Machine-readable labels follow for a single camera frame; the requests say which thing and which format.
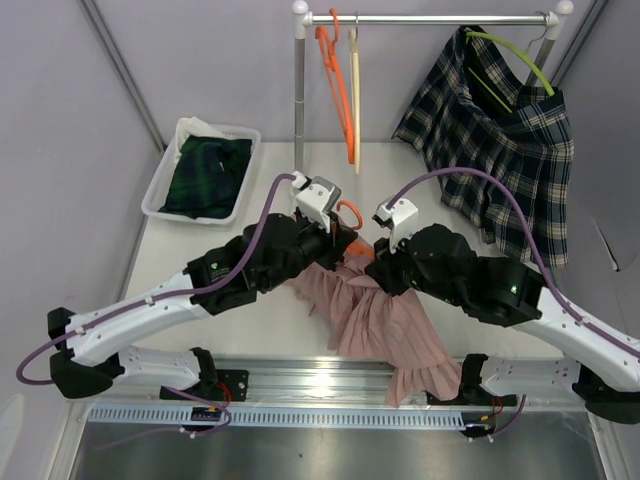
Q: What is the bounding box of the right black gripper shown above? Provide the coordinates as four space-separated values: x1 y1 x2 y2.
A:
366 227 464 308

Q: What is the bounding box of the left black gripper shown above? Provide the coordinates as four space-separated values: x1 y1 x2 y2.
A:
261 209 356 292

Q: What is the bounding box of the orange hanger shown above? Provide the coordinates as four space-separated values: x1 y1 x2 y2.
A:
336 200 374 259
315 8 355 165

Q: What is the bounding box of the pink garment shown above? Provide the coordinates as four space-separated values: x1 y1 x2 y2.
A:
288 252 462 407

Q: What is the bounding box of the navy plaid skirt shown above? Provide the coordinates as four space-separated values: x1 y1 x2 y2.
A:
394 27 574 269

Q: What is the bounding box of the green hanger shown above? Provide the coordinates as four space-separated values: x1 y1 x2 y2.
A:
464 26 556 117

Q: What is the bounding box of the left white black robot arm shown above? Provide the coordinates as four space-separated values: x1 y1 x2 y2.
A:
47 213 357 400

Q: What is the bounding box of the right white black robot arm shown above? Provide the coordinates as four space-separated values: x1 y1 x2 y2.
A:
366 224 639 425

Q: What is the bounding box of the cream hanger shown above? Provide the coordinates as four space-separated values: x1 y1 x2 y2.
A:
348 26 361 175

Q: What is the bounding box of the dark green garment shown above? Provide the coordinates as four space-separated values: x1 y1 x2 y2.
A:
160 136 252 220

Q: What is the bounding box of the white plastic basket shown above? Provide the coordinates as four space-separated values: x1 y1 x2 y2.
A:
141 124 262 227

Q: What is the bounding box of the white cloth in basket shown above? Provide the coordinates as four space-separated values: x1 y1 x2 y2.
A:
174 117 225 164

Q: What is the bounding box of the silver clothes rack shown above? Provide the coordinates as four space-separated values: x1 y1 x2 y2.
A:
292 1 574 171

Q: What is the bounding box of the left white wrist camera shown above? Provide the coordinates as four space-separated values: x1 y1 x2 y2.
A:
291 171 342 233

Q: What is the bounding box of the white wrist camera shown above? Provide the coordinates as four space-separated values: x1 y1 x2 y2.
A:
373 198 419 254
291 171 342 233

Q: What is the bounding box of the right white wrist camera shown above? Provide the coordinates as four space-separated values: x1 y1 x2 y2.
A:
373 198 419 254

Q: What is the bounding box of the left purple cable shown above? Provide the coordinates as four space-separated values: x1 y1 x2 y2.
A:
15 172 296 451

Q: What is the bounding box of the purple cable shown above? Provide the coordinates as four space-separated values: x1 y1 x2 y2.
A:
389 167 640 444
15 172 296 451

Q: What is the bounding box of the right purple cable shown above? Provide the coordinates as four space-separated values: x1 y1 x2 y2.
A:
389 167 640 444

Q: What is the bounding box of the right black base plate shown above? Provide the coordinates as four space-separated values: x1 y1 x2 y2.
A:
426 376 517 407

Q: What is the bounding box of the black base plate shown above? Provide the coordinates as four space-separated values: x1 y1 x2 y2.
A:
426 376 517 407
182 369 249 402

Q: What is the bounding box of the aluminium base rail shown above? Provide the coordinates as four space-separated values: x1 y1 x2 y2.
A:
67 354 612 412

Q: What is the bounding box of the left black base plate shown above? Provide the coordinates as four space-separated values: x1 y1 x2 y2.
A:
182 369 249 402

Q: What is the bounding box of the white slotted cable duct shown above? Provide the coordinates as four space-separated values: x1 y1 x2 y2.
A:
88 403 465 431

